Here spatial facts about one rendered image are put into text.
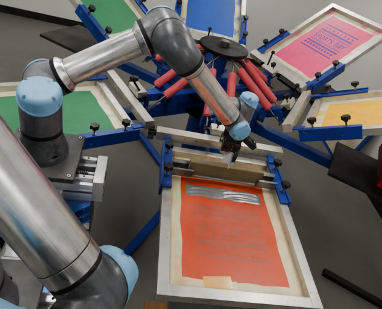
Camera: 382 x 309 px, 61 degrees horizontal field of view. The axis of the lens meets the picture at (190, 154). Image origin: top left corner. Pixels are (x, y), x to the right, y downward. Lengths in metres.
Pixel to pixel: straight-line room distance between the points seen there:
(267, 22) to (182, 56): 4.74
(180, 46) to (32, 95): 0.42
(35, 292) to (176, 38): 0.71
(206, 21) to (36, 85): 2.10
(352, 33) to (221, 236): 2.08
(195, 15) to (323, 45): 1.04
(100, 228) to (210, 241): 1.31
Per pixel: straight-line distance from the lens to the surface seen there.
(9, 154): 0.38
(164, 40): 0.97
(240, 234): 1.41
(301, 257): 1.42
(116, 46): 1.06
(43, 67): 1.10
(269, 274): 1.35
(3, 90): 2.04
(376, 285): 3.08
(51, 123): 1.00
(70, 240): 0.41
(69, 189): 1.13
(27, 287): 0.84
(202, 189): 1.51
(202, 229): 1.36
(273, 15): 5.65
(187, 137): 1.67
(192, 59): 0.97
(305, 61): 2.72
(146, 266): 2.35
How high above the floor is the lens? 1.98
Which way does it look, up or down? 37 degrees down
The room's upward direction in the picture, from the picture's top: 16 degrees clockwise
